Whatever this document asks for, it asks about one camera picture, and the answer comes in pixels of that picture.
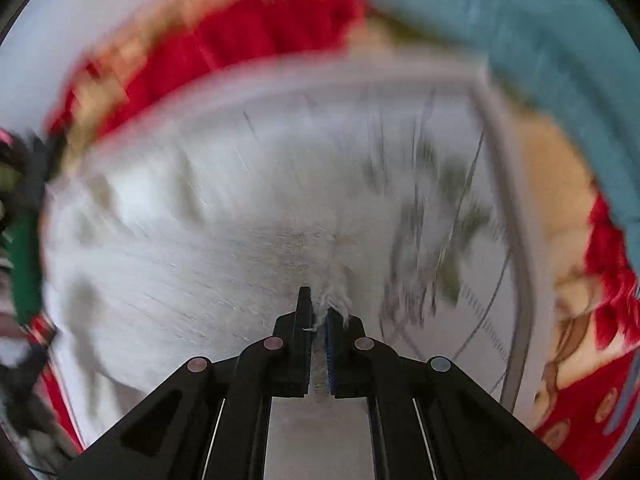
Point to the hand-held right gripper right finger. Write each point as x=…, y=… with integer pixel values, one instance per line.
x=331, y=355

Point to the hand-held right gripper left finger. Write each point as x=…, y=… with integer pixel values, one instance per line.
x=299, y=355

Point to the white fuzzy sweater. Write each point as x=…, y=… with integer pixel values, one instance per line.
x=200, y=260

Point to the dark cloth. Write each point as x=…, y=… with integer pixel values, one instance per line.
x=30, y=400

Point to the white patterned sheet, grey border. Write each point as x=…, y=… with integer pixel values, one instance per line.
x=480, y=280

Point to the red floral blanket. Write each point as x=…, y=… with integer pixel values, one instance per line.
x=240, y=35

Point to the light blue jacket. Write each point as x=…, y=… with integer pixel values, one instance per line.
x=540, y=55

